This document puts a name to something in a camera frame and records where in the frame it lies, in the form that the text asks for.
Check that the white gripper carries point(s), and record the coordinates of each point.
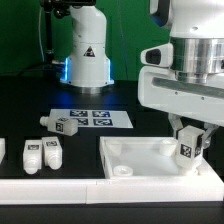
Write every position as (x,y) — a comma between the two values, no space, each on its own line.
(158,89)

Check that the white square tabletop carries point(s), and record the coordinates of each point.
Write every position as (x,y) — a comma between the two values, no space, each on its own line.
(138,157)

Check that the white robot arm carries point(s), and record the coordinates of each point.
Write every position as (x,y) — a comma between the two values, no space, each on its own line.
(184,77)

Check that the fiducial tag sheet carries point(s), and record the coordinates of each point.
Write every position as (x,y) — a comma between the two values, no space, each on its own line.
(95,118)

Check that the white obstacle fence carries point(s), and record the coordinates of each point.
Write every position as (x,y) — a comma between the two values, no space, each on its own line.
(204,186)

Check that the white block at left edge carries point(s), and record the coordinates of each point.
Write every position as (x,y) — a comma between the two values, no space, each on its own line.
(2,149)

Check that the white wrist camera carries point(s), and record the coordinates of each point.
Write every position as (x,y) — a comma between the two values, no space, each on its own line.
(159,56)

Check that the black camera stand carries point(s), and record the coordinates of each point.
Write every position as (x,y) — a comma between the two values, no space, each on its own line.
(60,9)

